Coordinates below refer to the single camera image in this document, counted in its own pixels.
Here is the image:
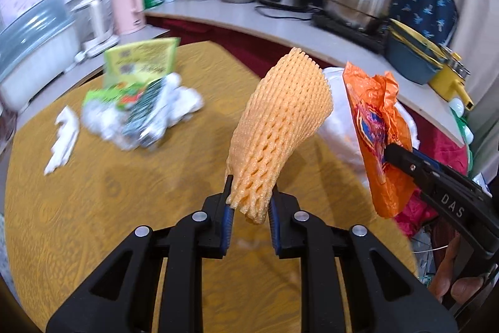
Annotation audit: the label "orange snack bag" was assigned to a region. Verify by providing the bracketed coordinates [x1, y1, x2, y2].
[342, 62, 415, 218]

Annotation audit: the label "orange foam fruit net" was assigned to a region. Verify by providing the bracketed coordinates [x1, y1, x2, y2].
[226, 47, 333, 224]

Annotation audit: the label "white tissue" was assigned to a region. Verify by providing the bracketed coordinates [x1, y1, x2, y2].
[44, 105, 80, 175]

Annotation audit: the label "clear plastic bag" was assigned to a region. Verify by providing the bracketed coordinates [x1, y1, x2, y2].
[81, 73, 204, 150]

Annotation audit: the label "green tea carton box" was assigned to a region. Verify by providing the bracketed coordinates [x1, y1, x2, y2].
[83, 83, 146, 110]

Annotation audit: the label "yellow green food bag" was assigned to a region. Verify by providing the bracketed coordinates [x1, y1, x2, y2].
[103, 37, 180, 88]

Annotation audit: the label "white trash bag bin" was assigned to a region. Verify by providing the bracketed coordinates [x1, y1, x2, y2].
[315, 66, 420, 185]

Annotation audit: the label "person's right hand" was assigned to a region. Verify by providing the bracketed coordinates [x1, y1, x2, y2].
[427, 233, 487, 304]

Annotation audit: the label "red cloth drape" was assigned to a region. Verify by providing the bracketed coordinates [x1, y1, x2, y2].
[146, 16, 468, 238]

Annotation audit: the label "yellow patterned tablecloth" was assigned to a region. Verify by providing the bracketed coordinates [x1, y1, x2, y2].
[3, 40, 419, 333]

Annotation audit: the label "blue yellow stacked bowls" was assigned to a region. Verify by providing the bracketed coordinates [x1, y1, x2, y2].
[385, 18, 447, 85]

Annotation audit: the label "black induction cooker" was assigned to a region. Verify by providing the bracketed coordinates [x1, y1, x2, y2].
[311, 12, 388, 55]

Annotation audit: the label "silver foil wrapper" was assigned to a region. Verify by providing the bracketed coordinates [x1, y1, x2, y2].
[121, 77, 171, 149]

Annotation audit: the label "white dish rack box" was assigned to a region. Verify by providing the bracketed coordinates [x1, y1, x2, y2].
[1, 0, 80, 112]

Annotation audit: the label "white electric kettle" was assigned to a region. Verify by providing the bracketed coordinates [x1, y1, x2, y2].
[71, 0, 119, 63]

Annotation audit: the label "pink electric kettle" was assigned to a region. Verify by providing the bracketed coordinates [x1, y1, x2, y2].
[112, 0, 145, 36]

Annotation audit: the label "yellow handled pot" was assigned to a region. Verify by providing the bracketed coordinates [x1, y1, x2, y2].
[429, 46, 474, 111]

